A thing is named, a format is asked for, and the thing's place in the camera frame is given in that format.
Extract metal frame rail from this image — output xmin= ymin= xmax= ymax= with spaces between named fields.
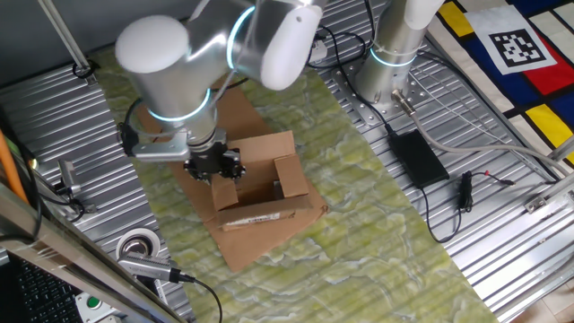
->
xmin=0 ymin=181 xmax=189 ymax=323

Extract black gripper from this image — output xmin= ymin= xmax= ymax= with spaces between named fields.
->
xmin=182 ymin=141 xmax=248 ymax=186

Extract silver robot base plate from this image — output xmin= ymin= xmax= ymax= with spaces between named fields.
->
xmin=322 ymin=57 xmax=431 ymax=131

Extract flat brown cardboard sheet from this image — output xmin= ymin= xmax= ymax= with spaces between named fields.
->
xmin=134 ymin=84 xmax=329 ymax=274

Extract metal clamp bracket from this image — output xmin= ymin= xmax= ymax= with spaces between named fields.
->
xmin=56 ymin=160 xmax=98 ymax=215

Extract grey tripod pole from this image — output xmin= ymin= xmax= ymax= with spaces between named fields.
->
xmin=38 ymin=0 xmax=98 ymax=86

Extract thick grey robot cable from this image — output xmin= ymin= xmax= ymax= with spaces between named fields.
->
xmin=390 ymin=88 xmax=574 ymax=179

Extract black bundled cord red tip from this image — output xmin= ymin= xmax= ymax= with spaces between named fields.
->
xmin=419 ymin=169 xmax=517 ymax=244

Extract black keyboard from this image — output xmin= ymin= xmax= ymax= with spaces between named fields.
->
xmin=0 ymin=253 xmax=84 ymax=323

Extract wrist camera on silver bracket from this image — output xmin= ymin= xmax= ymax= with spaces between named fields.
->
xmin=118 ymin=123 xmax=192 ymax=163

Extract silver ribbed camera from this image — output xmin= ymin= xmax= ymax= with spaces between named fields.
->
xmin=117 ymin=251 xmax=183 ymax=284

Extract brown cardboard box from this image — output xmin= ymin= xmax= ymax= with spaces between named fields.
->
xmin=210 ymin=129 xmax=315 ymax=233

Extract black camera cable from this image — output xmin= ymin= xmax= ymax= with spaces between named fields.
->
xmin=178 ymin=274 xmax=224 ymax=323

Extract black power adapter brick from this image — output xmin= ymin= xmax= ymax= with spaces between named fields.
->
xmin=387 ymin=128 xmax=450 ymax=189

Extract fiducial marker board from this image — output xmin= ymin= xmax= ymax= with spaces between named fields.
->
xmin=425 ymin=0 xmax=574 ymax=167

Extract orange pole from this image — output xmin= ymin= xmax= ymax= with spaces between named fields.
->
xmin=0 ymin=129 xmax=30 ymax=205

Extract black power cord with plug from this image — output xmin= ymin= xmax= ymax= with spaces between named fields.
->
xmin=338 ymin=62 xmax=398 ymax=135

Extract grey box green button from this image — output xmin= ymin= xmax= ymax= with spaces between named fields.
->
xmin=74 ymin=291 xmax=125 ymax=323

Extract green marble pattern mat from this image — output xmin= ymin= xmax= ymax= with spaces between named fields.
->
xmin=91 ymin=8 xmax=499 ymax=323

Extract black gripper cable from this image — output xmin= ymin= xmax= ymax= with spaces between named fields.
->
xmin=210 ymin=75 xmax=250 ymax=93

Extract black cables at robot base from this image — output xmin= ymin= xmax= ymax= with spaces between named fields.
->
xmin=307 ymin=0 xmax=382 ymax=73

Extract white fiducial marker sheet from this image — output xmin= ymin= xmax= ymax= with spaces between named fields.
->
xmin=464 ymin=4 xmax=558 ymax=76

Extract round silver dish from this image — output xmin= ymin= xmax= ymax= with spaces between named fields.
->
xmin=115 ymin=227 xmax=161 ymax=262

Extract aluminium frame profile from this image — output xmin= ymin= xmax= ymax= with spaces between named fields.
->
xmin=523 ymin=134 xmax=574 ymax=214

